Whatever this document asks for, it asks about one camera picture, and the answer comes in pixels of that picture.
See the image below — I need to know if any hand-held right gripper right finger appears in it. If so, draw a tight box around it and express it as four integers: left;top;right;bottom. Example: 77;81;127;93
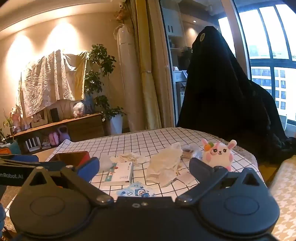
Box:
175;158;266;207

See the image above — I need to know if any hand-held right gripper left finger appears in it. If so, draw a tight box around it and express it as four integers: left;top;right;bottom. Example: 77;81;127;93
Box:
22;157;114;206

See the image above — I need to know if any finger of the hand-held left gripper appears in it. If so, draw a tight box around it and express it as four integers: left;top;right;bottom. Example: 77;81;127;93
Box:
38;161;67;172
0;154;39;163

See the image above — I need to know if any red tray with gold inside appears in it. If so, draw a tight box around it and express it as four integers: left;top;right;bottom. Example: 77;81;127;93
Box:
49;151;91;168

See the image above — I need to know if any pink white plush bunny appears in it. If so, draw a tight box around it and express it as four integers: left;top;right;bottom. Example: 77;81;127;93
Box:
200;138;238;172

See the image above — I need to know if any small white cloth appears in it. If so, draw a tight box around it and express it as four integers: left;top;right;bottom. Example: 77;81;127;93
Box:
110;152;151;165

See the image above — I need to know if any blue cartoon printed packet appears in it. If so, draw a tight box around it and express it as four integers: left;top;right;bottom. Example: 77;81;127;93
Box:
116;181;156;198

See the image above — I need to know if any clear bag of small items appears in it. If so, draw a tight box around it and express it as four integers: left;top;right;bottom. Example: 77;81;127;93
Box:
181;146;204;161

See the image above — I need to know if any white router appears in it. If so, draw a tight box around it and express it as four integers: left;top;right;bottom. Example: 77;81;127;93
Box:
25;138;42;153

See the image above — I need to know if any clear plastic wrapper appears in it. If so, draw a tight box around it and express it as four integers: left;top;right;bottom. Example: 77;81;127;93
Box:
99;153;114;174

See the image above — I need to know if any purple kettlebell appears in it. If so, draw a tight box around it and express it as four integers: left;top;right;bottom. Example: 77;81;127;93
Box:
56;125;71;143

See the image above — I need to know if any white and teal box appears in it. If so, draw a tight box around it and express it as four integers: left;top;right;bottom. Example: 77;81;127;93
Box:
101;162;134;186

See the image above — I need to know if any pink doll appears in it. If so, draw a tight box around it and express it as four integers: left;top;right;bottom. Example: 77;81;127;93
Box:
10;107;23;133

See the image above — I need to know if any wooden cabinet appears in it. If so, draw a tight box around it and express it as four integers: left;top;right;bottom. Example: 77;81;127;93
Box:
9;113;106;155

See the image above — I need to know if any black rectangular device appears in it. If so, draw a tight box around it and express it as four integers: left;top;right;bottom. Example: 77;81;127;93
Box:
49;108;60;123

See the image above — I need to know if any white planter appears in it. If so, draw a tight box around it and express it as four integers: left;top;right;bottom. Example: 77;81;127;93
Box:
108;113;124;135

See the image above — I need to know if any cream shell shaped cushion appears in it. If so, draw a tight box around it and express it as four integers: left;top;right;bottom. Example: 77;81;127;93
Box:
55;99;77;121

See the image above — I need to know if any checked white tablecloth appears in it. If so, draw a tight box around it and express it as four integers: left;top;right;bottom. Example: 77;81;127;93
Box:
5;127;260;218

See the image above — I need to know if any plastic bag on cabinet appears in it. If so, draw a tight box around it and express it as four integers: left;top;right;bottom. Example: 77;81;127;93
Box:
73;102;86;118

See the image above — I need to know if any washing machine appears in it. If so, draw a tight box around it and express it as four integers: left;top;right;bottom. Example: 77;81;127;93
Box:
172;67;188;122

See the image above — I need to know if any beige hanging cloth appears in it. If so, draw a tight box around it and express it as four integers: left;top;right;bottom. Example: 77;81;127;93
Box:
16;49;90;118

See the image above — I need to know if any houndstooth patterned cloth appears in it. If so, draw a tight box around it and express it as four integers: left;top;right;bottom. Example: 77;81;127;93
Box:
268;155;296;241

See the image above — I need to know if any green potted plant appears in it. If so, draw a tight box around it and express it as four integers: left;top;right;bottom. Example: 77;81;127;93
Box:
84;44;127;121

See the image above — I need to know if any white covered standing air conditioner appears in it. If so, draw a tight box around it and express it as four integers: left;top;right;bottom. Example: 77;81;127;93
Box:
115;23;146;133

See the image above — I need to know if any yellow curtain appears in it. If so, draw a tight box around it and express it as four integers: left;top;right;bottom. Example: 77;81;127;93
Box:
131;0;163;131

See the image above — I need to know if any large window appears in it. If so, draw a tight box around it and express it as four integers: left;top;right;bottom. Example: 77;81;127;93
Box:
217;0;296;127

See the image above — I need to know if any plush toy decoration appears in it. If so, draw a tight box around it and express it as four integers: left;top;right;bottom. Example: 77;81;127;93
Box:
115;1;128;22

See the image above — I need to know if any picture frame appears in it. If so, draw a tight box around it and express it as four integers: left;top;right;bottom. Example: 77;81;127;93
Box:
31;109;48;128

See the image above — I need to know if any white wall cabinet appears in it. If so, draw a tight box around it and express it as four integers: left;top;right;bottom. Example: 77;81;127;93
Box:
161;6;186;38

